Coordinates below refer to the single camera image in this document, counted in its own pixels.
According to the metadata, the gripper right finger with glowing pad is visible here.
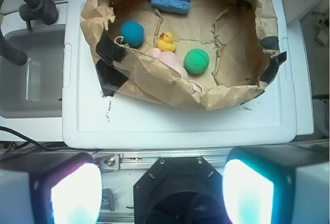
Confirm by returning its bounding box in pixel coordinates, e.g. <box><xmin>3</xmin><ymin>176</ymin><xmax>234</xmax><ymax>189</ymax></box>
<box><xmin>222</xmin><ymin>145</ymin><xmax>329</xmax><ymax>223</ymax></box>

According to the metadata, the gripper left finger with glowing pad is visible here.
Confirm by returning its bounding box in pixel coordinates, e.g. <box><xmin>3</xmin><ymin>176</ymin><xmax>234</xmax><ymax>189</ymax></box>
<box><xmin>1</xmin><ymin>152</ymin><xmax>103</xmax><ymax>223</ymax></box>

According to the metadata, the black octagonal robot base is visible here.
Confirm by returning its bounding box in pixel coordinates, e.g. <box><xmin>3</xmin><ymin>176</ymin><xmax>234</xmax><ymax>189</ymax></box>
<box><xmin>133</xmin><ymin>157</ymin><xmax>229</xmax><ymax>223</ymax></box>

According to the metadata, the yellow rubber duck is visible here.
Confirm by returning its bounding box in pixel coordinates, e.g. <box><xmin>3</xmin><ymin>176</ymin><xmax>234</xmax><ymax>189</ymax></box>
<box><xmin>156</xmin><ymin>32</ymin><xmax>176</xmax><ymax>52</ymax></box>

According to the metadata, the white plastic bin lid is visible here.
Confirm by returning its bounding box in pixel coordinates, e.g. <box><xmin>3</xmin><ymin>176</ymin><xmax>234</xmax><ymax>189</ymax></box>
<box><xmin>62</xmin><ymin>0</ymin><xmax>298</xmax><ymax>150</ymax></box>

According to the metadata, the green dimpled ball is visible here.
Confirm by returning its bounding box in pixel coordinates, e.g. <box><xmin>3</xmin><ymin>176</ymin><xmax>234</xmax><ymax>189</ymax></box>
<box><xmin>184</xmin><ymin>49</ymin><xmax>210</xmax><ymax>75</ymax></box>

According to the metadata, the brown paper bag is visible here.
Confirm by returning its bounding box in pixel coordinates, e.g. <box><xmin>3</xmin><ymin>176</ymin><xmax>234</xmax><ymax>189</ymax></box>
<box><xmin>80</xmin><ymin>0</ymin><xmax>287</xmax><ymax>110</ymax></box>

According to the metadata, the pink plush toy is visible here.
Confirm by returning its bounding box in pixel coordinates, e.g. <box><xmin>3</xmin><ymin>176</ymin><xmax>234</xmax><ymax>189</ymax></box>
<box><xmin>149</xmin><ymin>48</ymin><xmax>204</xmax><ymax>94</ymax></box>

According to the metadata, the blue dimpled ball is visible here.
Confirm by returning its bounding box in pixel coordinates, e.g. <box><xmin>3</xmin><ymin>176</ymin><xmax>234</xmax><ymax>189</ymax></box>
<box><xmin>120</xmin><ymin>21</ymin><xmax>144</xmax><ymax>47</ymax></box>

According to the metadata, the blue sponge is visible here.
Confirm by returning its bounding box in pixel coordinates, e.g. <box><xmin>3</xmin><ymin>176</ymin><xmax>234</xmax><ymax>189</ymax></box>
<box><xmin>149</xmin><ymin>0</ymin><xmax>191</xmax><ymax>15</ymax></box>

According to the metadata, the black cable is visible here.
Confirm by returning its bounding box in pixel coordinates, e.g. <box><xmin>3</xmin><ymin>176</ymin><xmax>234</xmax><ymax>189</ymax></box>
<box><xmin>0</xmin><ymin>125</ymin><xmax>68</xmax><ymax>155</ymax></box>

